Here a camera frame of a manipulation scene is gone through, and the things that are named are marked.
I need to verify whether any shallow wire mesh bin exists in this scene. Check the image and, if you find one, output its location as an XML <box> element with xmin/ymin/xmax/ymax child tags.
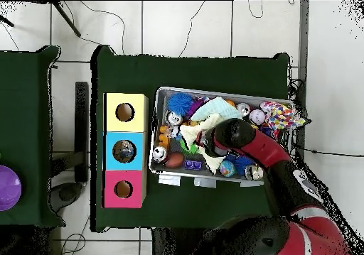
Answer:
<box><xmin>149</xmin><ymin>86</ymin><xmax>297</xmax><ymax>187</ymax></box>

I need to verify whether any purple bowl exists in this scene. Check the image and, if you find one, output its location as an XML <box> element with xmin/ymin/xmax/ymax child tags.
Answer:
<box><xmin>0</xmin><ymin>164</ymin><xmax>23</xmax><ymax>212</ymax></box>

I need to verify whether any cream waffle cloth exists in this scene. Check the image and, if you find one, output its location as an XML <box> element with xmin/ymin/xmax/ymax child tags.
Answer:
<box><xmin>179</xmin><ymin>112</ymin><xmax>227</xmax><ymax>175</ymax></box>

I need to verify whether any mint waffle cloth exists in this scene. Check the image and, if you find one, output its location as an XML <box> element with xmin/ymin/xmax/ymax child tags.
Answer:
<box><xmin>189</xmin><ymin>96</ymin><xmax>243</xmax><ymax>122</ymax></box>

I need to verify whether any small white baseball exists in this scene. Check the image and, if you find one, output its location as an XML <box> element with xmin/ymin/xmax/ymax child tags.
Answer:
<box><xmin>249</xmin><ymin>109</ymin><xmax>266</xmax><ymax>125</ymax></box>

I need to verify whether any blue green globe ball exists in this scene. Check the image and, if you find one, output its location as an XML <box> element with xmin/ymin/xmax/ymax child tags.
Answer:
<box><xmin>219</xmin><ymin>160</ymin><xmax>237</xmax><ymax>178</ymax></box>

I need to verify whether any dark green side table cloth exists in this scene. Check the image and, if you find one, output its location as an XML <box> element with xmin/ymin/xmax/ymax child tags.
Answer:
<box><xmin>0</xmin><ymin>45</ymin><xmax>66</xmax><ymax>228</ymax></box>

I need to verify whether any black tripod leg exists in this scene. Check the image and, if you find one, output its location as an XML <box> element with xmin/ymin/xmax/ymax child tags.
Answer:
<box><xmin>50</xmin><ymin>1</ymin><xmax>82</xmax><ymax>38</ymax></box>
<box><xmin>0</xmin><ymin>13</ymin><xmax>15</xmax><ymax>28</ymax></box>

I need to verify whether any black floor cable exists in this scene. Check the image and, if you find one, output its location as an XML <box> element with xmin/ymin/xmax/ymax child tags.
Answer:
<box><xmin>291</xmin><ymin>142</ymin><xmax>364</xmax><ymax>158</ymax></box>

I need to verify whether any blue furry monster toy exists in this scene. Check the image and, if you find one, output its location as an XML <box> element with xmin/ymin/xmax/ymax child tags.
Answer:
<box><xmin>166</xmin><ymin>92</ymin><xmax>195</xmax><ymax>116</ymax></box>

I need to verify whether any wooden box with three holes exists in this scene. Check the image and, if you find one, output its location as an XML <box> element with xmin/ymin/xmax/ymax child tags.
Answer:
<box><xmin>102</xmin><ymin>92</ymin><xmax>149</xmax><ymax>209</ymax></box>

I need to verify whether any grey stand foot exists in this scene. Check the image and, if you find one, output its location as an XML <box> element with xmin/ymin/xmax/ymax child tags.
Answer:
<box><xmin>47</xmin><ymin>181</ymin><xmax>84</xmax><ymax>213</ymax></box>

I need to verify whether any blue spiky rubber ball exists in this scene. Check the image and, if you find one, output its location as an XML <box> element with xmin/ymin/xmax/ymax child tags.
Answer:
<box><xmin>225</xmin><ymin>153</ymin><xmax>255</xmax><ymax>177</ymax></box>

